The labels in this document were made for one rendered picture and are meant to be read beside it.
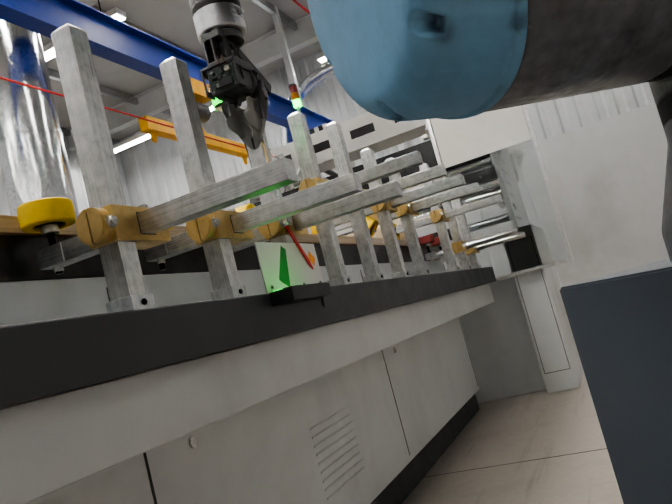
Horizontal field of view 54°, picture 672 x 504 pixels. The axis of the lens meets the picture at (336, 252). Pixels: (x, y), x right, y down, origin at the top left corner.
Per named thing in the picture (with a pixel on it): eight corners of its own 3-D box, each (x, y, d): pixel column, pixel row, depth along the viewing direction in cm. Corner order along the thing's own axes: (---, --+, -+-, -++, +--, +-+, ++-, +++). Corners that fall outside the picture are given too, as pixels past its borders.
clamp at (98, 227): (174, 239, 97) (167, 207, 98) (111, 238, 85) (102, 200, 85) (142, 251, 100) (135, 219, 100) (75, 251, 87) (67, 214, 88)
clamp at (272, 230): (309, 234, 144) (304, 212, 144) (281, 233, 131) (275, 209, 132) (287, 242, 146) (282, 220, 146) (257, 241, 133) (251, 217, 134)
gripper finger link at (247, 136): (227, 151, 115) (215, 102, 116) (244, 155, 121) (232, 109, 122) (242, 145, 114) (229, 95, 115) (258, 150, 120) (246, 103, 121)
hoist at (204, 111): (221, 131, 637) (209, 84, 643) (201, 125, 606) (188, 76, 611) (199, 140, 647) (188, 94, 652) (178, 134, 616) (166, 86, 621)
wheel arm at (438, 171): (447, 175, 179) (444, 163, 180) (444, 174, 176) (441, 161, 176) (290, 228, 198) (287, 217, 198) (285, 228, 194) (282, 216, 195)
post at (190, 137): (249, 317, 113) (185, 58, 118) (238, 319, 109) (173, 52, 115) (232, 322, 114) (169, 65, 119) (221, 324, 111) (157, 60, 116)
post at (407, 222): (432, 287, 228) (395, 157, 233) (429, 288, 225) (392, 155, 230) (422, 290, 229) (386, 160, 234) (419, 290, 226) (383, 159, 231)
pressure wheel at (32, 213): (85, 273, 105) (70, 204, 106) (88, 263, 98) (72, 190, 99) (31, 283, 101) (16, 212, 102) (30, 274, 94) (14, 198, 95)
